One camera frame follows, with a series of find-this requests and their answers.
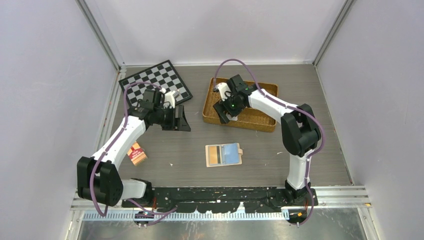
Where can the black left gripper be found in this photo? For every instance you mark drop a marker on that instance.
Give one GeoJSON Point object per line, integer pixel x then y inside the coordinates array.
{"type": "Point", "coordinates": [179, 124]}

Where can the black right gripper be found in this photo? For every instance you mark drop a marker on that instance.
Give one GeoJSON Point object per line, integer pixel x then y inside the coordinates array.
{"type": "Point", "coordinates": [220, 107]}

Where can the gold card black stripe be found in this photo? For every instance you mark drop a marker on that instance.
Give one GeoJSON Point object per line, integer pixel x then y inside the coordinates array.
{"type": "Point", "coordinates": [214, 153]}

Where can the beige leather card holder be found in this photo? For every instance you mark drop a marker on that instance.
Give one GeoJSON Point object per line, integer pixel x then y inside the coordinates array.
{"type": "Point", "coordinates": [231, 155]}

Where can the white card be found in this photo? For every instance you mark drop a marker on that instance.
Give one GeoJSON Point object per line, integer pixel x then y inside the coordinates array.
{"type": "Point", "coordinates": [231, 118]}

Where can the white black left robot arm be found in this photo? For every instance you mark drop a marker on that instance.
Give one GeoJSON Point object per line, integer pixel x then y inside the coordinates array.
{"type": "Point", "coordinates": [98, 176]}

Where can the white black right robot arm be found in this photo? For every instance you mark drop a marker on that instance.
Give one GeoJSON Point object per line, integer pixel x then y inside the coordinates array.
{"type": "Point", "coordinates": [300, 130]}

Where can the red orange patterned card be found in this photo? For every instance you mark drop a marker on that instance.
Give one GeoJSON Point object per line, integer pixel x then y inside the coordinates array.
{"type": "Point", "coordinates": [136, 154]}

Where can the black white chessboard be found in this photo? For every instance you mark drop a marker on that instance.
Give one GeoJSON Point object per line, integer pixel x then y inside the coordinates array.
{"type": "Point", "coordinates": [163, 75]}

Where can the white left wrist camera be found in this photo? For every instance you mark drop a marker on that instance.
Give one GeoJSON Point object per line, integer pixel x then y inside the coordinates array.
{"type": "Point", "coordinates": [170, 99]}

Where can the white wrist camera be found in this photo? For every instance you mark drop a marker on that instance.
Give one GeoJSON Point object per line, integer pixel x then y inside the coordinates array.
{"type": "Point", "coordinates": [223, 90]}
{"type": "Point", "coordinates": [170, 99]}

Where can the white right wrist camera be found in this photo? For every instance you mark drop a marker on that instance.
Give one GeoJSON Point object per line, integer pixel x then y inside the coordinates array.
{"type": "Point", "coordinates": [223, 90]}

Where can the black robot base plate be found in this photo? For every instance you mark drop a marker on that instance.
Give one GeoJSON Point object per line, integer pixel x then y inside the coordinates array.
{"type": "Point", "coordinates": [220, 200]}

